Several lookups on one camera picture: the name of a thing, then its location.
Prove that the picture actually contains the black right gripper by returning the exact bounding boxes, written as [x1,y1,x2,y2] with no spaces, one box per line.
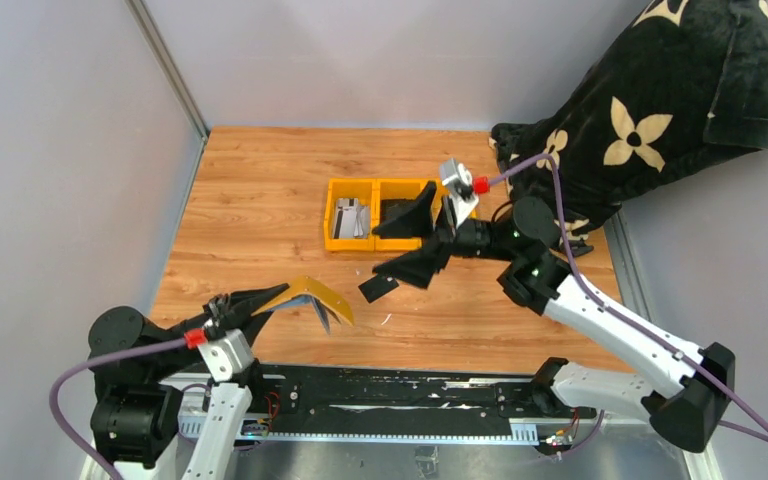
[372,181,519,289]

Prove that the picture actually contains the black credit card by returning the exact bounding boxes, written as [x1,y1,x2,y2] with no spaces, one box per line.
[358,275,399,304]

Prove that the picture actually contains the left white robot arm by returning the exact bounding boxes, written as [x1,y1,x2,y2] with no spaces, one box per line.
[87,283,290,479]

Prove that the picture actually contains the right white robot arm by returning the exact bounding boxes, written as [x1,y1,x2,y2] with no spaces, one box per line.
[373,182,736,453]

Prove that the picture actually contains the black cards in middle bin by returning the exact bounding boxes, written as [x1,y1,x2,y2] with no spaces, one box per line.
[380,198,415,226]

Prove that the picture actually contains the white cards in left bin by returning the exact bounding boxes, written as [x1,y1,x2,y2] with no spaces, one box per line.
[331,198,371,239]

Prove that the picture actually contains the right yellow plastic bin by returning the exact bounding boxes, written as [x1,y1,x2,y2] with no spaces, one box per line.
[437,180,479,225]

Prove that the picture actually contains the yellow plastic bin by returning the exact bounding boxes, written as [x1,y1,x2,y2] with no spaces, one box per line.
[437,180,479,225]
[323,178,376,252]
[374,178,428,253]

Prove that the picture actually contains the middle yellow plastic bin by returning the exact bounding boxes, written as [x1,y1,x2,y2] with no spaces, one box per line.
[374,178,428,253]

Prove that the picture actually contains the left yellow plastic bin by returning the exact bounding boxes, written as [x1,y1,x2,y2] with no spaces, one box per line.
[323,178,376,252]

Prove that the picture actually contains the black floral plush blanket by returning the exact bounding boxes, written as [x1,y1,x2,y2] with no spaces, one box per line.
[489,1,768,255]

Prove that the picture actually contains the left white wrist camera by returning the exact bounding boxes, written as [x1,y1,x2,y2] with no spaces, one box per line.
[197,329,255,383]

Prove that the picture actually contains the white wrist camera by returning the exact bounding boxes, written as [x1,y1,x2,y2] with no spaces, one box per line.
[197,329,255,383]
[439,158,479,227]

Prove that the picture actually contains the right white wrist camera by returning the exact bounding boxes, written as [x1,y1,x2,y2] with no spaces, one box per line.
[439,158,479,227]

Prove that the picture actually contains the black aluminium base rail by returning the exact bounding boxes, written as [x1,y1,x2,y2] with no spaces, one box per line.
[95,357,707,458]

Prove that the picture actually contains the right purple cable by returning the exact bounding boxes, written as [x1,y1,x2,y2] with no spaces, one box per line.
[473,152,768,464]

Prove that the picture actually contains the purple cable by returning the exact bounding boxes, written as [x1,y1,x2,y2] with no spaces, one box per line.
[49,329,210,480]
[473,152,768,464]

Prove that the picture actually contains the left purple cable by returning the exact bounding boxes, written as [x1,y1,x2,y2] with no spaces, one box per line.
[49,329,210,480]

